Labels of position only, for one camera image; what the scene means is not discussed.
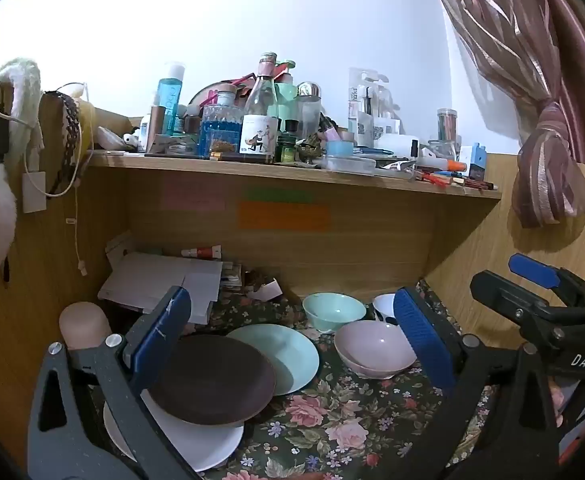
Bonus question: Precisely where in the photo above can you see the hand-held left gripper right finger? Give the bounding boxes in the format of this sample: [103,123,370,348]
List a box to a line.
[394,286,563,480]

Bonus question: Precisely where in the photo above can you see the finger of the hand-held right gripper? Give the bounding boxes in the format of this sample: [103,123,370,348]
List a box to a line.
[507,253,585,306]
[469,270,546,322]

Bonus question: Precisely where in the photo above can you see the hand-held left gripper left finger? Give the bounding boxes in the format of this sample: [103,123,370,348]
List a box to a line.
[27,286,203,480]

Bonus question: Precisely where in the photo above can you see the white bowl with black spots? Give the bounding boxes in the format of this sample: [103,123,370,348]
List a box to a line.
[373,293,400,327]

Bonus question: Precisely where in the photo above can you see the pink bowl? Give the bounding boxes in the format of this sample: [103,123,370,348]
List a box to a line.
[335,321,418,380]

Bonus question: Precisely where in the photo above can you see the brown plate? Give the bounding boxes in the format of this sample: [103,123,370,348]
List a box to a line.
[147,334,277,427]

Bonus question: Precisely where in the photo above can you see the mint green bowl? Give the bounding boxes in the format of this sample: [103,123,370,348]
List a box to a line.
[303,293,367,334]

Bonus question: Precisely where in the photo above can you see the white plate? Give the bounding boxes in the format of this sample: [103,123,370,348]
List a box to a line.
[103,389,246,472]

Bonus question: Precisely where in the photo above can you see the mint green plate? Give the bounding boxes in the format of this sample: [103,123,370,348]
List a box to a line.
[226,323,320,396]

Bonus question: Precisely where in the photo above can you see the stack of white papers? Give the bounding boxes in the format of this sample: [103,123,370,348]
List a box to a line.
[97,232,224,326]

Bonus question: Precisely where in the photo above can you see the stack of printed cards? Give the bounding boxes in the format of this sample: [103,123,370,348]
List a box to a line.
[220,261,246,291]

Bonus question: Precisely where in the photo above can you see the red and white tube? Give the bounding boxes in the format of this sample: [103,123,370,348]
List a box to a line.
[181,245,222,260]

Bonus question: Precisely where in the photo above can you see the wooden desk hutch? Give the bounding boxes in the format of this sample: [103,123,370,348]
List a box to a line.
[0,80,585,480]

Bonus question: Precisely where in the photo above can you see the small white box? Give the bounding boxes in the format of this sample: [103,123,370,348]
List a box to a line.
[250,277,282,302]

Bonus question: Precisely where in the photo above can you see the row of coloured pencils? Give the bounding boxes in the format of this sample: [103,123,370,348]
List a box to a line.
[417,170,499,192]

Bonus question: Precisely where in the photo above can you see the blue and white box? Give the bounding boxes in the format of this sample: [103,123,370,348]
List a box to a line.
[460,143,488,179]

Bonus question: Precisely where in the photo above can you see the floral tablecloth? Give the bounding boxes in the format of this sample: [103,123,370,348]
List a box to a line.
[187,280,506,480]

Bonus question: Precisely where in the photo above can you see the pink sticky note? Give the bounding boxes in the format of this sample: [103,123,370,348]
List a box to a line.
[160,182,227,211]

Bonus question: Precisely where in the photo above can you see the empty glass jar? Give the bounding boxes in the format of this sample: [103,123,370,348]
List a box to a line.
[429,140,457,163]

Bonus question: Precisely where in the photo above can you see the clear jar of sticks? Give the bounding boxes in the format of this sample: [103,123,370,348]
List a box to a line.
[437,108,459,143]

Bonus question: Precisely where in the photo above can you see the orange sticky note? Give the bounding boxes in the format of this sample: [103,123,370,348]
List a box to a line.
[237,202,331,232]

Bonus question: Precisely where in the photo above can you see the green sticky note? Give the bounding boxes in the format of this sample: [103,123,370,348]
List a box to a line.
[246,189,315,204]

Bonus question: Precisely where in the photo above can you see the clear plastic box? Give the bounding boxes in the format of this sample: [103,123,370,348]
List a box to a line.
[323,156,376,176]

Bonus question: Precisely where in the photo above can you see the white charger plug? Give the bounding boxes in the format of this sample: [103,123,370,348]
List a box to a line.
[22,171,47,213]

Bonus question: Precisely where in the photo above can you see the square blue glass bottle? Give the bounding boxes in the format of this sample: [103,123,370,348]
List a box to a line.
[200,105,243,161]

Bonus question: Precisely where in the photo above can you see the small green ink bottle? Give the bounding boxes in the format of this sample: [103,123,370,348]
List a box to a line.
[278,132,297,163]

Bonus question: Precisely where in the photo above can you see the yellow object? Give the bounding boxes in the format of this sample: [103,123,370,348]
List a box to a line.
[72,87,96,151]

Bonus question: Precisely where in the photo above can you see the brown braided headband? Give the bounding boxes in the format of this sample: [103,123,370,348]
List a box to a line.
[42,91,83,187]

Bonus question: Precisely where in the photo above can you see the packaged cosmetic tools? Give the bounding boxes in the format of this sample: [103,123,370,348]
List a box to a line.
[347,67,403,148]

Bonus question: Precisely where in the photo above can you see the tall blue liquid bottle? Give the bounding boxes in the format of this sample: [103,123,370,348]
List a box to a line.
[156,62,187,137]

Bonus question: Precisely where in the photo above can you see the striped mauve curtain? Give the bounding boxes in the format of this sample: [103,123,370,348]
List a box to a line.
[425,0,585,229]

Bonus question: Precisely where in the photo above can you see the clear glass bottle pink cap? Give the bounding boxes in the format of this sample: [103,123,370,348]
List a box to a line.
[240,52,279,155]

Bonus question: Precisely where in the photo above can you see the clear bottle rose gold cap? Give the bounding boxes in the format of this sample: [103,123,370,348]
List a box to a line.
[297,81,322,142]

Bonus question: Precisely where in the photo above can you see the mint green bottle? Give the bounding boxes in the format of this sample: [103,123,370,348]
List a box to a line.
[275,72,299,136]

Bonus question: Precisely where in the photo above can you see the white fluffy headband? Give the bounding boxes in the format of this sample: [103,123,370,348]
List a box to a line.
[0,58,44,161]

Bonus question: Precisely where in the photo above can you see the white cable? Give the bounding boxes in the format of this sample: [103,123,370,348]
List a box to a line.
[0,77,92,277]

